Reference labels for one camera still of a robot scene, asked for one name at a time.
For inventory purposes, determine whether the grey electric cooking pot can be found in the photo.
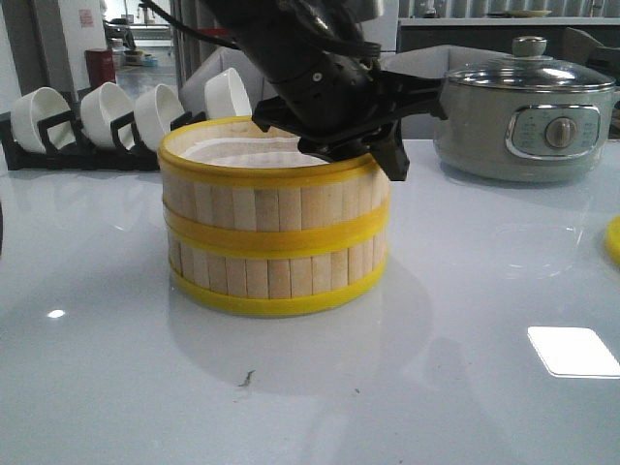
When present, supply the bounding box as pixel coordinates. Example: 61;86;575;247
434;83;619;183

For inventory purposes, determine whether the white bowl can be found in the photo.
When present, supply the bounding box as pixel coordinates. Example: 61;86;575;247
134;83;185;151
204;68;252;119
11;87;70;153
80;82;134;149

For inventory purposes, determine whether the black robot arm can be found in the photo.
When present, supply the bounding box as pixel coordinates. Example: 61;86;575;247
205;1;409;181

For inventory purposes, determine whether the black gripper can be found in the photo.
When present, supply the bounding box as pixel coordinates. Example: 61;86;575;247
251;47;448;181

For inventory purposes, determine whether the grey chair left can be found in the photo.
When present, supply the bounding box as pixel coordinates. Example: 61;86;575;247
178;47;277;113

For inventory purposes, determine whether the black bowl rack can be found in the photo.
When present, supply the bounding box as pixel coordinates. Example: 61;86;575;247
0;91;209;172

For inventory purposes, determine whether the white bowl right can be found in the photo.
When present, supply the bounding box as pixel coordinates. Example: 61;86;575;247
204;68;252;119

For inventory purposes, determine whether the white bowl far left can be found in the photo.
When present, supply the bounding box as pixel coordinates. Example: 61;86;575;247
11;87;70;153

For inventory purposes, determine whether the glass pot lid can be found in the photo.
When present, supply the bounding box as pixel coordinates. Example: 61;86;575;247
447;36;615;93

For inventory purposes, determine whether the bamboo steamer tray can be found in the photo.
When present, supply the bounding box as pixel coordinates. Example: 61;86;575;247
168;231;388;318
158;117;389;259

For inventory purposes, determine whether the grey chair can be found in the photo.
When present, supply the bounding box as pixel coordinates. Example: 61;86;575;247
380;45;506;140
178;47;277;113

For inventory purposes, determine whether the white cabinet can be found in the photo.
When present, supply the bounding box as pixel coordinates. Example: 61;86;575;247
357;0;399;54

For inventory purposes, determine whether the bamboo steamer lid yellow rim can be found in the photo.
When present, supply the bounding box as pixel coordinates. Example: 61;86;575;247
604;216;620;266

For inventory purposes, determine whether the red bin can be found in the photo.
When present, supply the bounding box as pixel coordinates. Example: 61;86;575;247
84;48;116;89

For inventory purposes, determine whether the grey chair right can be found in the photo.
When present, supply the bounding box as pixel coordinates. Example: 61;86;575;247
380;45;506;140

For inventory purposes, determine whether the white liner cloth upper tray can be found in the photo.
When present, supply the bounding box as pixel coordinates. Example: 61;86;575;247
180;137;326;169

